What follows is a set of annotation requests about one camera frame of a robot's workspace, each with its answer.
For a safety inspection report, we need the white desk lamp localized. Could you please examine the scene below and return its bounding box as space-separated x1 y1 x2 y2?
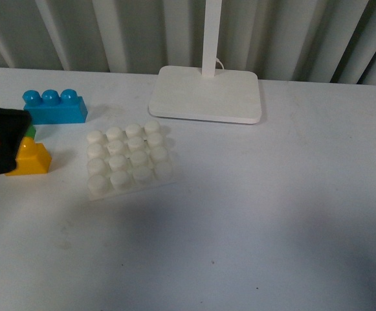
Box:
148 1 262 124

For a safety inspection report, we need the yellow two-stud block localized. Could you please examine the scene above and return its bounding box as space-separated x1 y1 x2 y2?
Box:
5 137 52 176

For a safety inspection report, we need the white studded base plate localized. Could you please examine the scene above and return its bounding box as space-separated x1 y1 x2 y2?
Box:
86 120 179 201

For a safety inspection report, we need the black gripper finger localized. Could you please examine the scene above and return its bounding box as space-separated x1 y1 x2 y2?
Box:
0 108 32 174

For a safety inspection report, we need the green two-stud block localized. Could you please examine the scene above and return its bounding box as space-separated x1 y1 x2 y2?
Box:
25 124 36 139

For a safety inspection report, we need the blue three-stud block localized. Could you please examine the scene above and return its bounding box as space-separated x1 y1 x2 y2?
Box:
22 89 88 125

